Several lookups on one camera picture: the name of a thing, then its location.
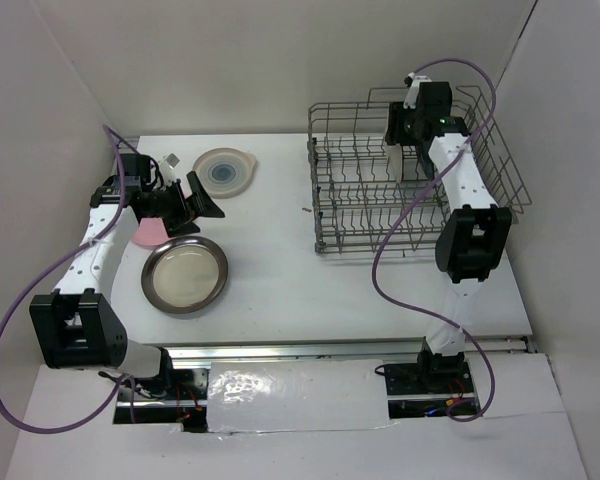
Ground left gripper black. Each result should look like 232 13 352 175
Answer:
143 171 224 238

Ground blue floral plate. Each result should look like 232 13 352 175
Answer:
415 145 436 181

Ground cream plate with tree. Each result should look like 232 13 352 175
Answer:
384 145 404 183

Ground beige bowl blue rings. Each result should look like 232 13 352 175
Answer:
192 147 259 200

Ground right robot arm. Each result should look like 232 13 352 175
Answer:
385 75 512 392

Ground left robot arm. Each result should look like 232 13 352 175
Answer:
29 153 229 399

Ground pink plate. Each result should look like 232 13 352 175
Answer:
131 218 188 249

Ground brown rimmed cream plate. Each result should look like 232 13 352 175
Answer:
141 236 229 315

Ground white sheet front cover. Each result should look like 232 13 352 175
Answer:
207 360 392 434

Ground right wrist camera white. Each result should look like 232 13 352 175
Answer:
403 72 432 109

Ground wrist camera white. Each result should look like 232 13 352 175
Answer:
158 153 180 185
403 72 432 109

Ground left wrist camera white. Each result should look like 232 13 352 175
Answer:
158 153 180 185

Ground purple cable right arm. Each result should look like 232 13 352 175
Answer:
370 57 497 424

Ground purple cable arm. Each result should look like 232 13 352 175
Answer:
0 123 151 434
370 57 497 424

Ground grey wire dish rack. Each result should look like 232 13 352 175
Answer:
307 85 532 257

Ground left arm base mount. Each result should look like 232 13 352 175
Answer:
113 350 210 433

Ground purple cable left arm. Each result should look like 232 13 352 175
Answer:
0 123 151 434

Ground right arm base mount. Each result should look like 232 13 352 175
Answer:
374 341 480 419

